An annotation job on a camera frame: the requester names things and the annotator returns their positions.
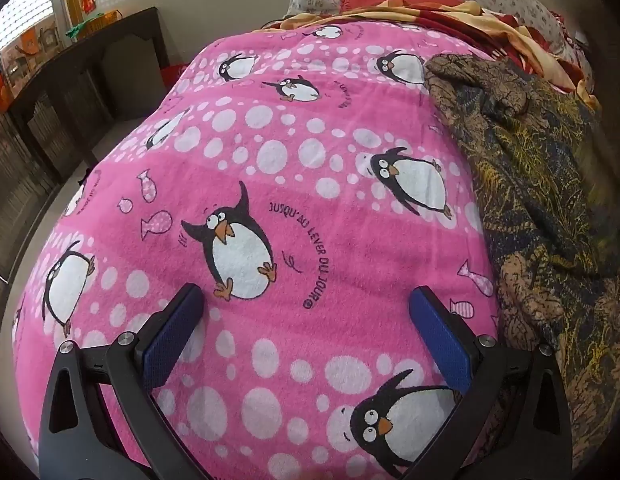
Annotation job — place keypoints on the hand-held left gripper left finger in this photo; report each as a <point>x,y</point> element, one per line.
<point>172,340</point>

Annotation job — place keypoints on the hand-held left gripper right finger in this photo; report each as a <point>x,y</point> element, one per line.
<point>442,345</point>

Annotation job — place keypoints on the brown yellow patterned garment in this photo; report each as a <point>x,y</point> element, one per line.
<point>530,185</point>

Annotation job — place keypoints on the pink penguin print blanket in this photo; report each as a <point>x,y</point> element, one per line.
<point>290,160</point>

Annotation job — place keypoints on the red bag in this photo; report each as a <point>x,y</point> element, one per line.
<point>173,75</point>

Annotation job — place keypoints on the dark wooden desk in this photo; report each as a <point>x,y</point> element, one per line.
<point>64,90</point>

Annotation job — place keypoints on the green cloth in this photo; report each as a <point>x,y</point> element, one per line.
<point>79,28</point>

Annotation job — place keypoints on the orange box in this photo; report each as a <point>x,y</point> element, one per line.
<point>107,19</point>

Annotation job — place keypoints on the red yellow floral blanket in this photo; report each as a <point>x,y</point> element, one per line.
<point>440,12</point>

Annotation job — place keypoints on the window with white grille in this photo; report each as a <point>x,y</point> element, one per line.
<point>24,5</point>

